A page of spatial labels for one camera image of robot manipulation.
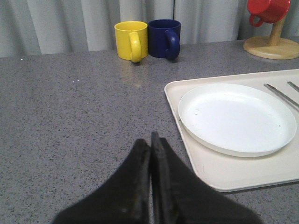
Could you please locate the silver metal chopstick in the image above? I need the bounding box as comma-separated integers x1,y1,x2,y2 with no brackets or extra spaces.
287,81,299,92

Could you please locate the dark blue ceramic mug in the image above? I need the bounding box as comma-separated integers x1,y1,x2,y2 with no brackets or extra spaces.
148,19,181,60

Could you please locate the red ribbed mug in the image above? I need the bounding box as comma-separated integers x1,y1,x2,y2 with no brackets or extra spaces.
247,0,291,27

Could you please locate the yellow ceramic mug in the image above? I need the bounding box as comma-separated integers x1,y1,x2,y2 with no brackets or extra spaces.
114,21,148,63

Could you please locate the wooden mug tree stand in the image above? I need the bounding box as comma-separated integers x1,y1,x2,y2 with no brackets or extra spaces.
243,18,299,60

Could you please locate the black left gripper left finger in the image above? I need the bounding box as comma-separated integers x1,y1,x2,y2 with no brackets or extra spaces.
53,139,151,224

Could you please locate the grey pleated curtain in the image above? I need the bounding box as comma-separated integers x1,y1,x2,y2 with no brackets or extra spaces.
0,0,299,58

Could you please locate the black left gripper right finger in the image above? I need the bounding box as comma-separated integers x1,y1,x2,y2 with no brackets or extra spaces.
151,132,262,224

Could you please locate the silver metal fork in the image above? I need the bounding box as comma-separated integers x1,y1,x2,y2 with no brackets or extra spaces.
264,84,299,108

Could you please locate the cream rabbit serving tray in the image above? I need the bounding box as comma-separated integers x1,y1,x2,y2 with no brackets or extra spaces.
164,70,299,192

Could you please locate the white round plate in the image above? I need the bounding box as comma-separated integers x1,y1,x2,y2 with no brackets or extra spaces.
178,84,297,157

